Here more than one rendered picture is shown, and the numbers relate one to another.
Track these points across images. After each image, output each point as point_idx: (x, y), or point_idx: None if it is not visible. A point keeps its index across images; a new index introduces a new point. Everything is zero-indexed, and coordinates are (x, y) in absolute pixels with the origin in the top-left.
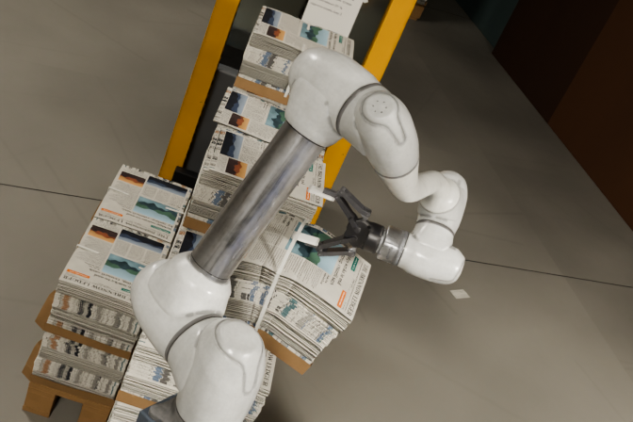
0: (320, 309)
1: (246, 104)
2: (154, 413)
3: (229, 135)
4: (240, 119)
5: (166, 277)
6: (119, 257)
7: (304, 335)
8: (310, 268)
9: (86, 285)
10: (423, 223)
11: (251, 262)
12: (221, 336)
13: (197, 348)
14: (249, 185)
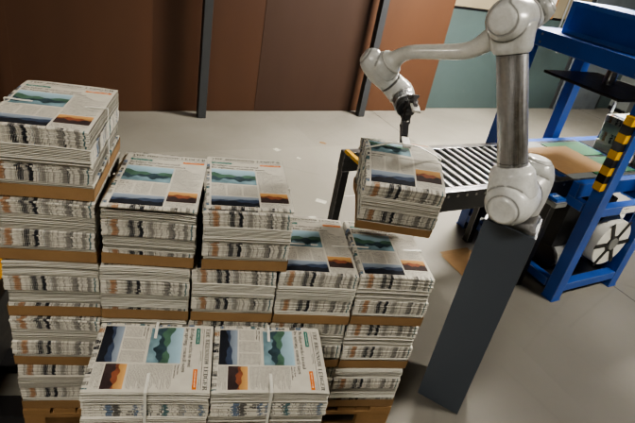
0: None
1: (134, 193)
2: (535, 231)
3: (217, 202)
4: (175, 196)
5: (533, 182)
6: (266, 357)
7: None
8: (416, 149)
9: (322, 370)
10: (399, 80)
11: (441, 168)
12: (549, 162)
13: (550, 178)
14: (527, 101)
